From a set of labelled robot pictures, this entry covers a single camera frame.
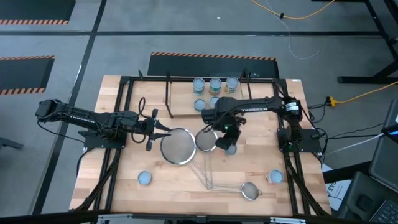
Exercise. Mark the white paper sheet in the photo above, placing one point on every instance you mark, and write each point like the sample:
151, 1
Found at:
334, 193

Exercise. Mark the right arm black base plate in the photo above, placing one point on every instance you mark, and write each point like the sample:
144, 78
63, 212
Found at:
311, 137

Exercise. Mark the grey laptop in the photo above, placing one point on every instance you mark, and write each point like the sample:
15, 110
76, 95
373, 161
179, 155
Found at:
392, 124

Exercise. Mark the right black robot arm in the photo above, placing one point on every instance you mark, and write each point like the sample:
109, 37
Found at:
264, 107

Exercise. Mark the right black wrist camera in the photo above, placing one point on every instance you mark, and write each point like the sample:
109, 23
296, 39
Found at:
225, 141

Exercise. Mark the can with grey lid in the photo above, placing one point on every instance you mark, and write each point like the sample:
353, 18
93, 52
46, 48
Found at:
144, 178

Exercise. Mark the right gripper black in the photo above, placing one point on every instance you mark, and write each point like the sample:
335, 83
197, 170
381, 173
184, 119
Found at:
222, 119

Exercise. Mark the black case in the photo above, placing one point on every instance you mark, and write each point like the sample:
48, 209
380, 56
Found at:
357, 199

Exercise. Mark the red and white can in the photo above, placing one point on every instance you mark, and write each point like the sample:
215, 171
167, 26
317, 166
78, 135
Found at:
275, 176

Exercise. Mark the black hazard-striped floor mat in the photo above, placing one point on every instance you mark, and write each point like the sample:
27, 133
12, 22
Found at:
211, 67
21, 74
31, 9

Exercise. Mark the black aluminium table frame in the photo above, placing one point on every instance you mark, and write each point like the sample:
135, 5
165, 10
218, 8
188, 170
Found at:
146, 78

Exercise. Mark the black keyboard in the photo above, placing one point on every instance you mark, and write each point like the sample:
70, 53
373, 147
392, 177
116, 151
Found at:
387, 214

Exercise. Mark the wooden shelf with black legs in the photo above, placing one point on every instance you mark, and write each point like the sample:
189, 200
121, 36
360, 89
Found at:
182, 99

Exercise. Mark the diced tomatoes can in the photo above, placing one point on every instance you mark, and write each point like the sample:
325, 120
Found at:
214, 101

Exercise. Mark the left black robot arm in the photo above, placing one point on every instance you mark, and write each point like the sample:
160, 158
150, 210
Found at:
84, 118

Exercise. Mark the short teal tuna can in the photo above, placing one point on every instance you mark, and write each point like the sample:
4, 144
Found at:
199, 105

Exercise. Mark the large metal mesh strainer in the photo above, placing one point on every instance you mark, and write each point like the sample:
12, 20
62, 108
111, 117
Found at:
178, 146

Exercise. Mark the chicken soup can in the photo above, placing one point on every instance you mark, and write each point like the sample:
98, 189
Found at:
215, 84

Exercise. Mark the mixed vegetables can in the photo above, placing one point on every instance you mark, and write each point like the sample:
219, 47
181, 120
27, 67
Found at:
199, 84

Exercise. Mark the black desk leg frame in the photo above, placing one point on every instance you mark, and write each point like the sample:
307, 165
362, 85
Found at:
357, 80

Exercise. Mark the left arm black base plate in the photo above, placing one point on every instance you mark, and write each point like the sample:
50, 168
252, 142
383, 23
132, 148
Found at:
93, 141

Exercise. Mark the black crossbar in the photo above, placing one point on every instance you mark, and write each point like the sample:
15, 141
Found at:
46, 217

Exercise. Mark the mixed fruit pineapple can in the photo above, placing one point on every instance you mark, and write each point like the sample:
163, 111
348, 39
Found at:
232, 82

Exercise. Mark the small metal mesh strainer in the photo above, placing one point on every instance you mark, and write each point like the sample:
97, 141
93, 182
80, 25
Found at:
250, 191

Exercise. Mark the grey furniture foot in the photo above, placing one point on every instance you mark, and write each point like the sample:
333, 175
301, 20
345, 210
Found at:
9, 143

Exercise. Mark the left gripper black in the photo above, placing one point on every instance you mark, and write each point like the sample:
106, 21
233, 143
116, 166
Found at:
146, 127

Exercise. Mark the medium metal mesh strainer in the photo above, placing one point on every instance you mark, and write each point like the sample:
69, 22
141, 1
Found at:
205, 141

